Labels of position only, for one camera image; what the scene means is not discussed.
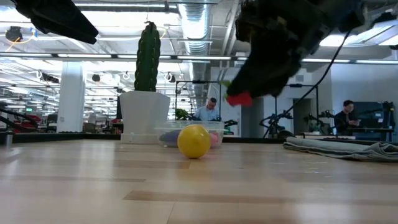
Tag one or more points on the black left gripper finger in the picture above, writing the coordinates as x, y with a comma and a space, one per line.
68, 21

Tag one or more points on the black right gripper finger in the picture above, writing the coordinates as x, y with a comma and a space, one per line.
252, 76
281, 73

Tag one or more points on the red toy strawberry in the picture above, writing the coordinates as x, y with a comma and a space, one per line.
241, 100

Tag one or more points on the yellow toy lemon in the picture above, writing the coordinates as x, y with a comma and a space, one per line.
194, 141

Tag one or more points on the black background robot arm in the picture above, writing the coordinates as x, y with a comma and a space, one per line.
276, 124
325, 114

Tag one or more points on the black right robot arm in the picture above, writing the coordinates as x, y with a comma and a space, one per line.
348, 12

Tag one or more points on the clear plastic tupperware container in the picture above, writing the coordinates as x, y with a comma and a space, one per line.
217, 124

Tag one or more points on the person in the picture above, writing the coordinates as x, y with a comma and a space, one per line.
345, 119
207, 112

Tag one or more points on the white round column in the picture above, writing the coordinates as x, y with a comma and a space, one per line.
71, 99

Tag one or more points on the small green potted plant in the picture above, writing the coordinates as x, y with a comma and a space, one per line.
181, 114

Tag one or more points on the green cactus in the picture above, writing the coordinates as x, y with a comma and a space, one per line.
147, 56

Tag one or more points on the dark background monitor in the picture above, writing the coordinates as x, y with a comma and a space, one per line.
373, 115

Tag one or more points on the folded grey cloth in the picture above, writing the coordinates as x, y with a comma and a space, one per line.
357, 151

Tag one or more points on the white plant pot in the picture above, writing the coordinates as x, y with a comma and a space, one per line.
144, 118

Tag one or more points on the black ceiling camera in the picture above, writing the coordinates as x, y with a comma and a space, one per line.
14, 34

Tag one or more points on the black stand frame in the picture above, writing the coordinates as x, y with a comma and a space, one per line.
316, 102
199, 81

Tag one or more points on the grey metal post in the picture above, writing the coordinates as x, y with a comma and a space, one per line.
8, 140

